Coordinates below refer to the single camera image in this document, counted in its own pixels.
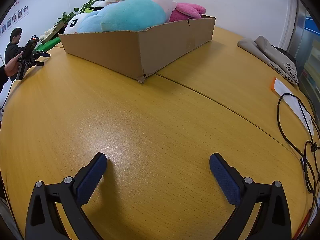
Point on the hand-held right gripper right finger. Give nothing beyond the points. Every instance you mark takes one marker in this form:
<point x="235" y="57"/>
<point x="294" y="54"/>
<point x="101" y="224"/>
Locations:
<point x="223" y="175"/>

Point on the white fluffy objects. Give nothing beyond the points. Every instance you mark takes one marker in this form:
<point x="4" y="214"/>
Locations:
<point x="48" y="32"/>

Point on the panda plush toy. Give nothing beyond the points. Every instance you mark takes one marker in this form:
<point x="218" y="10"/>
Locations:
<point x="72" y="25"/>

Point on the person's left hand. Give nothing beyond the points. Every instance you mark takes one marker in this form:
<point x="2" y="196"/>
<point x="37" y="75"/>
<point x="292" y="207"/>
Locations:
<point x="11" y="67"/>

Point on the small wall photo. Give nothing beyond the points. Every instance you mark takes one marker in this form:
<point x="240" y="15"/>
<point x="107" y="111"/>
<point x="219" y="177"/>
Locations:
<point x="26" y="11"/>
<point x="3" y="28"/>
<point x="14" y="18"/>
<point x="20" y="14"/>
<point x="9" y="23"/>

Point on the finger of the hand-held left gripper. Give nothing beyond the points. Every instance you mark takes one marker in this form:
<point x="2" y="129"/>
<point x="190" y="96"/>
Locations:
<point x="37" y="63"/>
<point x="42" y="54"/>

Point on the magenta pink plush toy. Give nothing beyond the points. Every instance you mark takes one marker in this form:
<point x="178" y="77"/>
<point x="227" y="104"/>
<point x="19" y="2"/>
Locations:
<point x="186" y="11"/>

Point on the green potted plant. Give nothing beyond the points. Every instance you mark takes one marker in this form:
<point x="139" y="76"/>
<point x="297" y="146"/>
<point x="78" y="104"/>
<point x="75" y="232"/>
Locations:
<point x="65" y="17"/>

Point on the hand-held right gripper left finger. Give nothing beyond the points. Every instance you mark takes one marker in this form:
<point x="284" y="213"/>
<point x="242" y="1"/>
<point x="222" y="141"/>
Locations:
<point x="91" y="177"/>

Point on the grey folded cloth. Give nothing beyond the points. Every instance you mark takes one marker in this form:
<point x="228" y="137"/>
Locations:
<point x="250" y="46"/>

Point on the white envelope orange edge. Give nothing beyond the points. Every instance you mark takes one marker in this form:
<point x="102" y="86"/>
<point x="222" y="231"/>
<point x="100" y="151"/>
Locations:
<point x="292" y="102"/>

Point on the beige printed tote bag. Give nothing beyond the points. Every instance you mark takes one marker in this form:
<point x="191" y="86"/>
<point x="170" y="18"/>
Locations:
<point x="277" y="60"/>

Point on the light blue plush toy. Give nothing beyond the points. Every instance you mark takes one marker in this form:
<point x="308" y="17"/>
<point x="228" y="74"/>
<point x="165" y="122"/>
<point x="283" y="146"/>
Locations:
<point x="125" y="15"/>

